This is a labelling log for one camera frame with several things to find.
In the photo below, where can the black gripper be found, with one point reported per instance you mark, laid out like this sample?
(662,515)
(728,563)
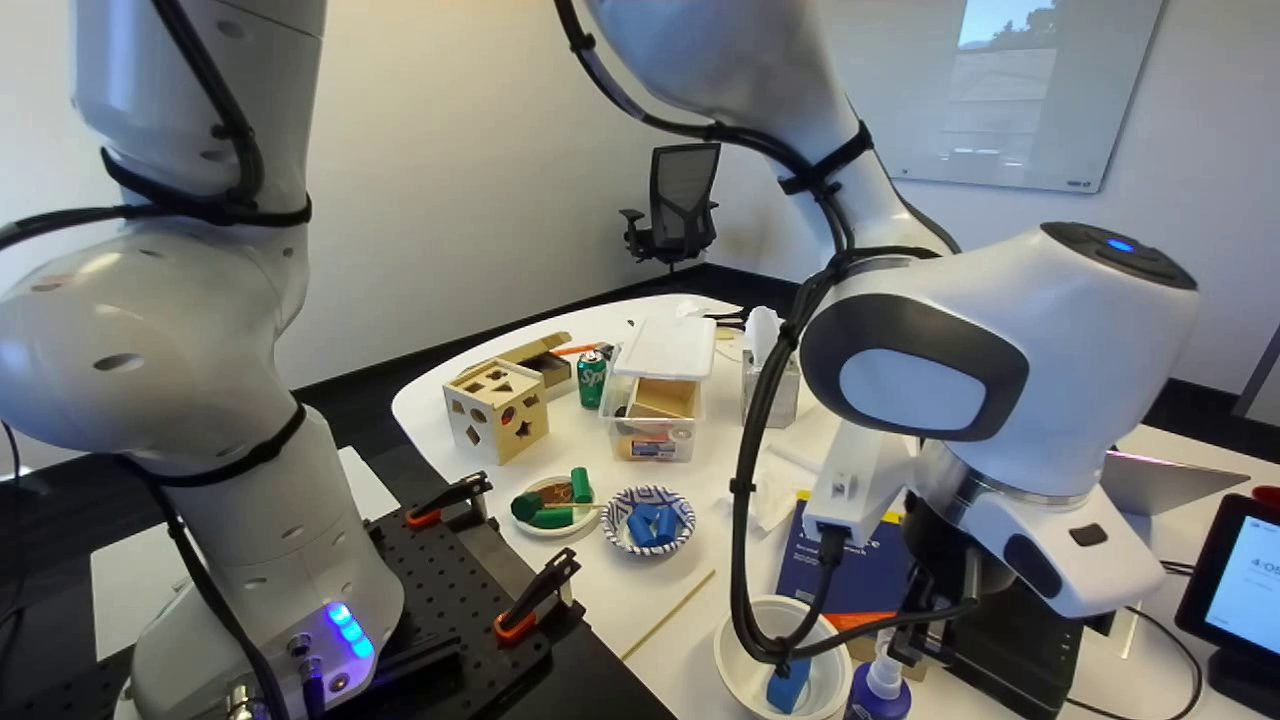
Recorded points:
(954,563)

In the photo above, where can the red object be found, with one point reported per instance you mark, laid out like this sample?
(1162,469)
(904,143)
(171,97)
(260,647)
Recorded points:
(1264,501)

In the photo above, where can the green flat block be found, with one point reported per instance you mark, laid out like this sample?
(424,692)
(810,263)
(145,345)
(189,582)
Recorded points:
(552,518)

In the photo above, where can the wooden shape sorter cube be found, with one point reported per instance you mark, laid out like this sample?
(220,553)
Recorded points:
(514,423)

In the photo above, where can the clear plastic bin white lid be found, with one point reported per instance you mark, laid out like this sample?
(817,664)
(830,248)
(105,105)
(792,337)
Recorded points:
(667,348)

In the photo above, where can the green round block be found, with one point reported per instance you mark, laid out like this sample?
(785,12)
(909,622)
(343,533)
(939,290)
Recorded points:
(530,507)

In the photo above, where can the black box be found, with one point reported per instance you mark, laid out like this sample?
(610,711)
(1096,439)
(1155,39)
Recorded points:
(1026,663)

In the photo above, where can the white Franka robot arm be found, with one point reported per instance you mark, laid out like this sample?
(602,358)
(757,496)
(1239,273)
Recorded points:
(1065,345)

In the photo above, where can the blue book with orange stripe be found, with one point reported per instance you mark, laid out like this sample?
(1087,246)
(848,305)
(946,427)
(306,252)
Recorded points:
(875,582)

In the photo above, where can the white plate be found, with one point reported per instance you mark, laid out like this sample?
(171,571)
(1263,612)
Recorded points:
(587,522)

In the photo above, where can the blue patterned bowl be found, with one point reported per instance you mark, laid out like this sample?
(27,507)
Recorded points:
(616,524)

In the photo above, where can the black clamp orange tip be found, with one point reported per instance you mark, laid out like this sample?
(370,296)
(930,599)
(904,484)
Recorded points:
(450,496)
(541,594)

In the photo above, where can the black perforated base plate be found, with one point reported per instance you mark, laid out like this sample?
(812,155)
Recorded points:
(454,585)

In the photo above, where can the black office chair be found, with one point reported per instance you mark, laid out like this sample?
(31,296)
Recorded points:
(683,185)

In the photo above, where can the whiteboard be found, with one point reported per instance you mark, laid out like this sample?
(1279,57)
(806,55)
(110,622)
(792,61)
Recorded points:
(1041,93)

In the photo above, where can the green can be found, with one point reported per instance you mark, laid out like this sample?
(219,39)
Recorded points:
(592,381)

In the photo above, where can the silver laptop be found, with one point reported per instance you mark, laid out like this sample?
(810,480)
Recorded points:
(1183,478)

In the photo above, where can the grey tissue holder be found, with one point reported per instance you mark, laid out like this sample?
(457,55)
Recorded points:
(761,343)

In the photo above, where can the white bowl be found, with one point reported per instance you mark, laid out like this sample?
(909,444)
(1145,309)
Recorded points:
(738,663)

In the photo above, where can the wooden box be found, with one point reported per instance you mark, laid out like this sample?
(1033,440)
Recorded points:
(547,358)

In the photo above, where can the blue bottle with white nozzle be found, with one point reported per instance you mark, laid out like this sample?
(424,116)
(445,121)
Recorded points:
(880,699)

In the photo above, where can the green upright block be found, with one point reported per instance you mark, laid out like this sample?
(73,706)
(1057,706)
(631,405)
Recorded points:
(583,484)

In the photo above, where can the black tablet with screen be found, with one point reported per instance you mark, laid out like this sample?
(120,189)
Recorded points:
(1240,585)

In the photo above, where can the blue block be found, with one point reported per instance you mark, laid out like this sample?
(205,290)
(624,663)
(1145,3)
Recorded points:
(649,524)

